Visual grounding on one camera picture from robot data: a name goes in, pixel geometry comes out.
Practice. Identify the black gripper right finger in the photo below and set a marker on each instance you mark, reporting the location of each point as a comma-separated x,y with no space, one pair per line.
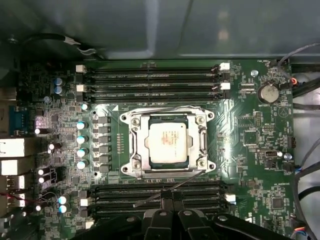
190,225

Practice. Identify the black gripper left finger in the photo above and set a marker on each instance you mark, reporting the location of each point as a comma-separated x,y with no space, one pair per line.
160,225

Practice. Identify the metal socket cover frame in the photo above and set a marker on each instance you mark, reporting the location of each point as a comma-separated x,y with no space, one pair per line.
141,150

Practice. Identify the silver square CPU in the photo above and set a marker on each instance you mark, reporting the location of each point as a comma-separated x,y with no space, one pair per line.
167,142

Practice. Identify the RAM slot white clips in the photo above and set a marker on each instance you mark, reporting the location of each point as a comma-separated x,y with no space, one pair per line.
112,196
175,71
175,87

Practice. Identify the metal CPU socket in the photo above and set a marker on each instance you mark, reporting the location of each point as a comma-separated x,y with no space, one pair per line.
137,164

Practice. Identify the green motherboard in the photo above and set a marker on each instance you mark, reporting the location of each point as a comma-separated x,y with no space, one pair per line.
230,160

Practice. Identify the internal USB port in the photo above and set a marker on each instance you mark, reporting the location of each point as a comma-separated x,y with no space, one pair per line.
271,154

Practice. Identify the silver board screw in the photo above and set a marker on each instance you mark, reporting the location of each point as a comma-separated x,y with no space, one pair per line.
254,73
287,156

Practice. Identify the round coin battery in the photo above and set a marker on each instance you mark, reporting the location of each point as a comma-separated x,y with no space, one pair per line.
270,93

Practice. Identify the silver port block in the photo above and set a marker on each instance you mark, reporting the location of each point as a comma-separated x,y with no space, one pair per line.
15,147
15,167

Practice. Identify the blue serial port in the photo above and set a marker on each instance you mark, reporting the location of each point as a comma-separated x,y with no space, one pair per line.
22,120

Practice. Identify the black and grey PC case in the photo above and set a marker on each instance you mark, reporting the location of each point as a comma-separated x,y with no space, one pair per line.
225,25

